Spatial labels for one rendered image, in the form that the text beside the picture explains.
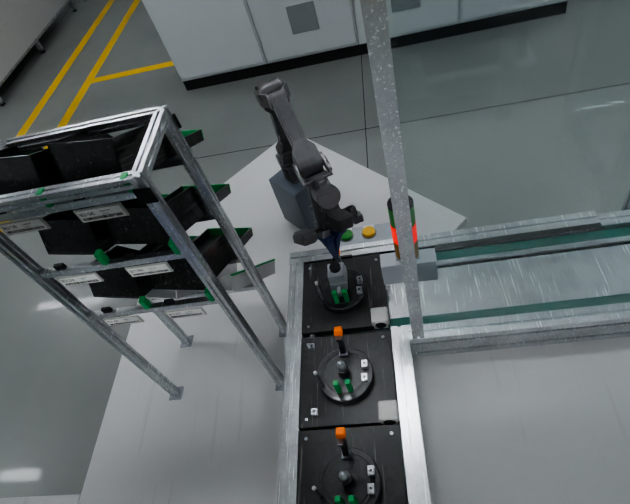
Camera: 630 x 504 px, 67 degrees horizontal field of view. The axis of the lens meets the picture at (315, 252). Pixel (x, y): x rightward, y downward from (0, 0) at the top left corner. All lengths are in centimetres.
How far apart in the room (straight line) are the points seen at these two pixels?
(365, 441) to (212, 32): 367
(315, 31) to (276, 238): 274
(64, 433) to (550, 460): 228
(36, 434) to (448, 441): 222
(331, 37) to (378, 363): 335
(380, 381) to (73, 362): 216
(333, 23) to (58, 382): 319
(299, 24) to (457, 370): 334
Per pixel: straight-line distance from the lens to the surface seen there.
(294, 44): 426
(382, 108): 72
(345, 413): 119
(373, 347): 124
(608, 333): 140
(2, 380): 331
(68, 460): 277
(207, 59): 444
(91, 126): 97
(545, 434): 129
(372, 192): 174
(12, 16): 682
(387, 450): 115
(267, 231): 173
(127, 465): 150
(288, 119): 119
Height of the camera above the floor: 207
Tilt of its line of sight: 49 degrees down
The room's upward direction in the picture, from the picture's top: 21 degrees counter-clockwise
